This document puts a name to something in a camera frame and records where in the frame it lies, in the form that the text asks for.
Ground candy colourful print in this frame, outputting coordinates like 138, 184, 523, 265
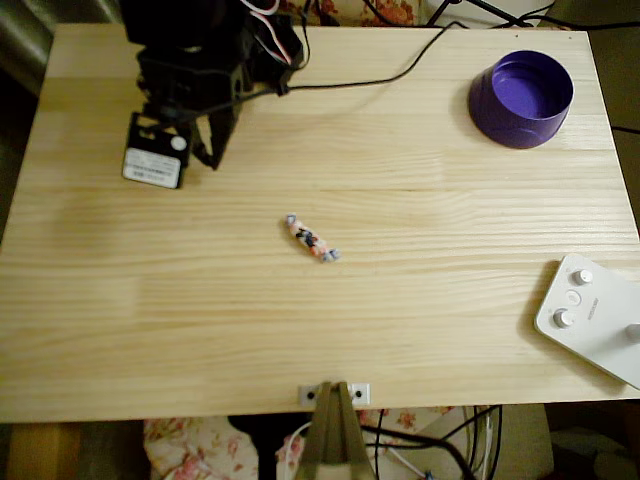
285, 213, 344, 264

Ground purple bowl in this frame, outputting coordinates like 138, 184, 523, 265
467, 48, 576, 150

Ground floral fabric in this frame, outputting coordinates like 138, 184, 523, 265
143, 405, 451, 480
277, 0, 419, 27

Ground wooden table leg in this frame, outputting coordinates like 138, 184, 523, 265
7, 422, 84, 480

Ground white lamp base with knobs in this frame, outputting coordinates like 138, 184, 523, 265
533, 252, 640, 391

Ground black camera box white label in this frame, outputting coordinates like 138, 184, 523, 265
122, 112, 190, 190

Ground red white servo wires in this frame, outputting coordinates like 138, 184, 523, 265
239, 0, 301, 66

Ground black camera cable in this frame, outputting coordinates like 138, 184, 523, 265
169, 19, 506, 124

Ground white mounting bracket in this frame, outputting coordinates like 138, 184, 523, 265
298, 382, 372, 405

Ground white cable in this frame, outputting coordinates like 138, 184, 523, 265
276, 421, 312, 469

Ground metal clamp bracket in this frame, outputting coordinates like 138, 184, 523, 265
294, 380, 374, 480

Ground thick black cable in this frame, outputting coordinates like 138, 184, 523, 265
360, 424, 476, 480

